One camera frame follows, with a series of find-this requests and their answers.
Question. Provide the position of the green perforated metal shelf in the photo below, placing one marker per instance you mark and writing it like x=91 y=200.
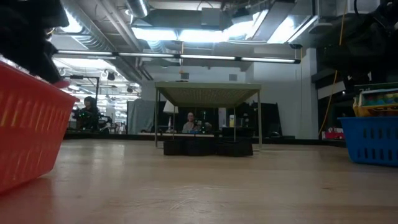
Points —
x=205 y=93

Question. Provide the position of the blue plastic basket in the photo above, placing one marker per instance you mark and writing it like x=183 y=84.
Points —
x=370 y=140

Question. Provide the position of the white lamp shade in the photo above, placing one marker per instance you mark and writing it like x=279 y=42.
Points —
x=170 y=107

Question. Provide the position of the black metal frame rig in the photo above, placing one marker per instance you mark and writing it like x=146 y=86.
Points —
x=97 y=102

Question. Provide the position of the person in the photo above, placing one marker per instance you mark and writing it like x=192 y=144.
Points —
x=88 y=113
x=190 y=123

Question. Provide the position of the red white box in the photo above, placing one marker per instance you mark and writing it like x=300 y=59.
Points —
x=332 y=133

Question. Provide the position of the grey square wall vent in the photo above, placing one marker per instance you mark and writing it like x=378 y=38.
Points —
x=233 y=77
x=184 y=75

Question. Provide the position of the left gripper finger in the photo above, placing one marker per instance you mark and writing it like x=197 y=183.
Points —
x=45 y=63

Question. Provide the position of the red plastic basket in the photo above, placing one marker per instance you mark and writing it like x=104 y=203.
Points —
x=28 y=124

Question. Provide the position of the long ceiling light bar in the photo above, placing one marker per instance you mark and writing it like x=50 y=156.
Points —
x=205 y=57

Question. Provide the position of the grey covered cabinet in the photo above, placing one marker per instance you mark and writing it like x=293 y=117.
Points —
x=136 y=115

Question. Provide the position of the white ceiling unit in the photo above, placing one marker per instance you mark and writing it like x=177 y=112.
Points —
x=335 y=6

